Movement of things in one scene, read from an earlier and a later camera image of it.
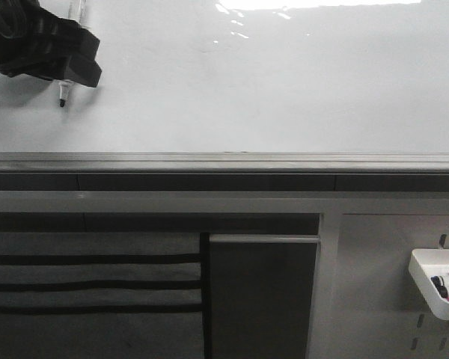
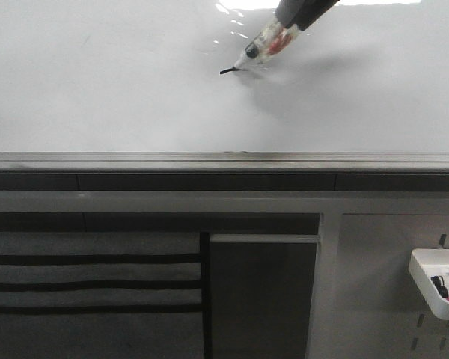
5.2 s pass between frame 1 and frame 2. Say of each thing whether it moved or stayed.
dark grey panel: stayed
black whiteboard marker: moved
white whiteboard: stayed
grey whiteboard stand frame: stayed
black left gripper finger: moved
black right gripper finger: moved
